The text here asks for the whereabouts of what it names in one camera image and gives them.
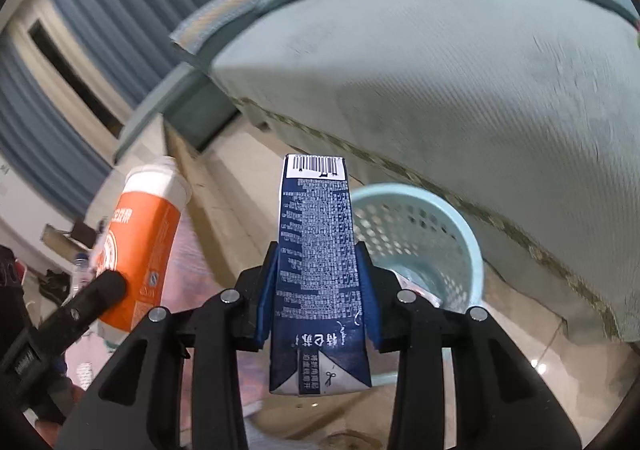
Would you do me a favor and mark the blue milk carton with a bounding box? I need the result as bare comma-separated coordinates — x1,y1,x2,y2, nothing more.
270,154,371,396

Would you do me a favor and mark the pink floral tablecloth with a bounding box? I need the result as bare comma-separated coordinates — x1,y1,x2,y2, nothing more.
65,209,253,389

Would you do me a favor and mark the clear plastic water bottle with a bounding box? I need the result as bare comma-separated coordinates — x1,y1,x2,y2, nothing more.
67,253,93,301

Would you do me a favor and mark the light blue trash basket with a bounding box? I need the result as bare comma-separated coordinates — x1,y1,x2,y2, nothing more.
348,182,485,388

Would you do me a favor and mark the orange white paper cup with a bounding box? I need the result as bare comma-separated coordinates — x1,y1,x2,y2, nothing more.
96,156,191,345

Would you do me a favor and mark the teal sofa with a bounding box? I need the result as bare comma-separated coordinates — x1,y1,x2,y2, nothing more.
113,0,640,343

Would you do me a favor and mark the blue curtain left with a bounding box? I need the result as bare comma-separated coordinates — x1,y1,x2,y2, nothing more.
1,36,111,219

